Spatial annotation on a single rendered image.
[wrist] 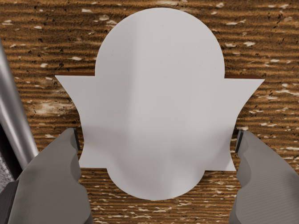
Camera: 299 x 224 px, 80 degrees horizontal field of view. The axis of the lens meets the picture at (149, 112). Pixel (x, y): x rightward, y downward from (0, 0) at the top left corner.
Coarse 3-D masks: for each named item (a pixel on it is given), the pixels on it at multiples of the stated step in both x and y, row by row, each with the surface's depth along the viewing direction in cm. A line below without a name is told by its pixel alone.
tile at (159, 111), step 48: (144, 48) 10; (192, 48) 10; (96, 96) 11; (144, 96) 11; (192, 96) 11; (240, 96) 11; (96, 144) 13; (144, 144) 13; (192, 144) 13; (144, 192) 15
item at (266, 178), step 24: (240, 144) 11; (264, 144) 10; (240, 168) 9; (264, 168) 8; (288, 168) 8; (240, 192) 7; (264, 192) 7; (288, 192) 7; (240, 216) 6; (264, 216) 6; (288, 216) 6
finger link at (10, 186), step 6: (18, 180) 8; (6, 186) 7; (12, 186) 7; (6, 192) 7; (12, 192) 7; (0, 198) 7; (6, 198) 7; (12, 198) 7; (0, 204) 7; (6, 204) 7; (0, 210) 6; (6, 210) 6; (0, 216) 6; (6, 216) 6; (0, 222) 6; (6, 222) 6
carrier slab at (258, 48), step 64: (0, 0) 10; (64, 0) 10; (128, 0) 10; (192, 0) 10; (256, 0) 10; (64, 64) 11; (256, 64) 11; (64, 128) 13; (256, 128) 13; (192, 192) 16
